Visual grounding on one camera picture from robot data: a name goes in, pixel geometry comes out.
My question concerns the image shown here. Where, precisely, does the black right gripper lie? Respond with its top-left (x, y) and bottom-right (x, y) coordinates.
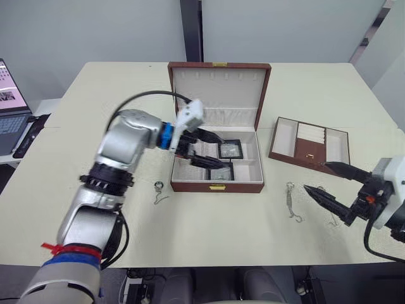
top-left (303, 161), bottom-right (394, 226)

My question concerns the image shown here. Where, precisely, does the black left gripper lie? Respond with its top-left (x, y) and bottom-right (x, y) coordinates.
top-left (173, 127), bottom-right (230, 169)

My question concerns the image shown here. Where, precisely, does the black framed display case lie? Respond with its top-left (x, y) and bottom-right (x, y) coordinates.
top-left (217, 138), bottom-right (246, 160)
top-left (206, 162), bottom-right (235, 182)

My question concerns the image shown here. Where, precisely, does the brown jewelry tray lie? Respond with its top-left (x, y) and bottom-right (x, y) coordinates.
top-left (268, 116), bottom-right (351, 175)

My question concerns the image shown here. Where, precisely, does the brown jewelry box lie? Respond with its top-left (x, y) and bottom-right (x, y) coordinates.
top-left (167, 61), bottom-right (273, 194)

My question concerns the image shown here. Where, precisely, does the black caster base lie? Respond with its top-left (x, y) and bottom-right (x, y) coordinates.
top-left (296, 267), bottom-right (327, 304)

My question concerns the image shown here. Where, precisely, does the black power strip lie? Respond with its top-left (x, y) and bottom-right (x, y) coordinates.
top-left (119, 268), bottom-right (153, 304)

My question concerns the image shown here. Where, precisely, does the grey laptop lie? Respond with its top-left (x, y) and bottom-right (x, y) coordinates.
top-left (0, 58), bottom-right (33, 156)

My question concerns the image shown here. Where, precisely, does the thin silver chain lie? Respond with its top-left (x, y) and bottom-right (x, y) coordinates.
top-left (316, 186), bottom-right (342, 227)

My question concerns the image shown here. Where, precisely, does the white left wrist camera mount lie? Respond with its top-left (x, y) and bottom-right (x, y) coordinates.
top-left (171, 99), bottom-right (204, 150)

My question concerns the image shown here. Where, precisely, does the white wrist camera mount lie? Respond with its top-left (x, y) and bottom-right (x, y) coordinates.
top-left (368, 156), bottom-right (405, 229)
top-left (171, 99), bottom-right (204, 150)

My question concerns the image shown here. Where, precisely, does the silver chain with hooks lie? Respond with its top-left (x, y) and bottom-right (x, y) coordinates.
top-left (285, 181), bottom-right (305, 223)

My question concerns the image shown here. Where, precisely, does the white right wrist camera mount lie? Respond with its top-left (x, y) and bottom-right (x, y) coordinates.
top-left (368, 156), bottom-right (405, 229)

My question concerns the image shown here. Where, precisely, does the silver chain with ring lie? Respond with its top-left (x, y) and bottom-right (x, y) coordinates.
top-left (153, 180), bottom-right (170, 205)

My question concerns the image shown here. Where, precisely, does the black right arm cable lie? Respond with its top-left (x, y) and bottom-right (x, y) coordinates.
top-left (363, 217), bottom-right (405, 263)

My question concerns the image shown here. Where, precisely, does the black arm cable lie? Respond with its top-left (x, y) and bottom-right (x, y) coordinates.
top-left (363, 217), bottom-right (405, 263)
top-left (106, 90), bottom-right (192, 134)

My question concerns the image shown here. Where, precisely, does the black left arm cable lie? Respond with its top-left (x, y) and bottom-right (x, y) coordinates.
top-left (106, 90), bottom-right (192, 134)

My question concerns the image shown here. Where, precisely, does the dark wall pillar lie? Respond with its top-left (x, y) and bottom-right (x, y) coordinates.
top-left (179, 0), bottom-right (204, 63)

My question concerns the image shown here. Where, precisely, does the black strap device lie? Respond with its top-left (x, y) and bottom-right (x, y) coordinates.
top-left (12, 113), bottom-right (52, 159)

